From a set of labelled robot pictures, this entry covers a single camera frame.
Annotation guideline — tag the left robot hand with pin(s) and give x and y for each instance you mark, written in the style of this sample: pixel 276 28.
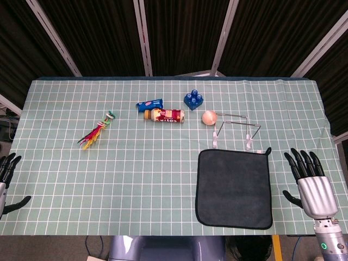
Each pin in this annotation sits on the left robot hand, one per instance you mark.
pixel 6 168

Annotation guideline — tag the yellow post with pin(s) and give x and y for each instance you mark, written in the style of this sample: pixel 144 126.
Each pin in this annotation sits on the yellow post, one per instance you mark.
pixel 277 248

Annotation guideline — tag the green grid cutting mat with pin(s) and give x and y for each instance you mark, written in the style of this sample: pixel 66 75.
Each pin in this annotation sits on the green grid cutting mat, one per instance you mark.
pixel 136 176

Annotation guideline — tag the black and blue cloth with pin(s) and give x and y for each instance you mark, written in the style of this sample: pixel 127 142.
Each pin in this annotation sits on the black and blue cloth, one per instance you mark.
pixel 233 190

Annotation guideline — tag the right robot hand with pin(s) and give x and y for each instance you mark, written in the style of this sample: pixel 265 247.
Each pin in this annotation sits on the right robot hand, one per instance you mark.
pixel 316 193

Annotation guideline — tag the Costa coffee bottle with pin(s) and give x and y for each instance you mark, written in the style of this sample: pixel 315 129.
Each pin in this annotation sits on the Costa coffee bottle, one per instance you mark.
pixel 167 116

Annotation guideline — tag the blue building block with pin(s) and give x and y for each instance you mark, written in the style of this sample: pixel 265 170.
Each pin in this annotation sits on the blue building block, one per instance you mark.
pixel 193 100

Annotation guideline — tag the blue snack packet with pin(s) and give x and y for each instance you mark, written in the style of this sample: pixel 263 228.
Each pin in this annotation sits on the blue snack packet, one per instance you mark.
pixel 149 104

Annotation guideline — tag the grey robot torso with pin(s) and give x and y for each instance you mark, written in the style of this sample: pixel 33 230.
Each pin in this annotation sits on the grey robot torso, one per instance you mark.
pixel 163 248

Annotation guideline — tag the peach ball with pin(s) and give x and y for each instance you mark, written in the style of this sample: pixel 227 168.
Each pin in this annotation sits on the peach ball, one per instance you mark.
pixel 209 118

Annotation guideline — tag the colourful feather toy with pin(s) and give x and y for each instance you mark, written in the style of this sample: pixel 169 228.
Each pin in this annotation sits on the colourful feather toy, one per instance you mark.
pixel 95 133

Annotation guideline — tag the white partition post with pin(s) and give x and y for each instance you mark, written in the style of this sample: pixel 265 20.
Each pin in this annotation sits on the white partition post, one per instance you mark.
pixel 54 38
pixel 144 40
pixel 223 40
pixel 320 46

